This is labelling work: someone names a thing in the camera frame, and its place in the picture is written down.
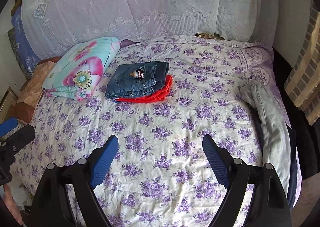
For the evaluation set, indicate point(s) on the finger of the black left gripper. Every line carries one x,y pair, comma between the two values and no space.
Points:
17,141
7,126

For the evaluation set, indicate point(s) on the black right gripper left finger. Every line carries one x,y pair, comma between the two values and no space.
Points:
51,205

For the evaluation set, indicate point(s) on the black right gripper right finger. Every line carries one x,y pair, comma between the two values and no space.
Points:
268,206

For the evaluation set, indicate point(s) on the blue denim kids pants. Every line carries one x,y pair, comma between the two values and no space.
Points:
137,80

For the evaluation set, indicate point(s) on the orange brown pillow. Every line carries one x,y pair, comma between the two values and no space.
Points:
32,93

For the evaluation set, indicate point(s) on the grey garment on bed edge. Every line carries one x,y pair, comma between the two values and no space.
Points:
276,141

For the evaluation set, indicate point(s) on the teal pink floral folded blanket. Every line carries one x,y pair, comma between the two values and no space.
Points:
79,71

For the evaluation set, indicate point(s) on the white lace curtain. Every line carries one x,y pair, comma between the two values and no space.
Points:
52,27

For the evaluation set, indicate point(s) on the beige brick pattern cloth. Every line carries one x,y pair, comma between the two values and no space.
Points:
302,85

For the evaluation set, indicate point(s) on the red white blue folded garment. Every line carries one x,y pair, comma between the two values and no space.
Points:
157,96

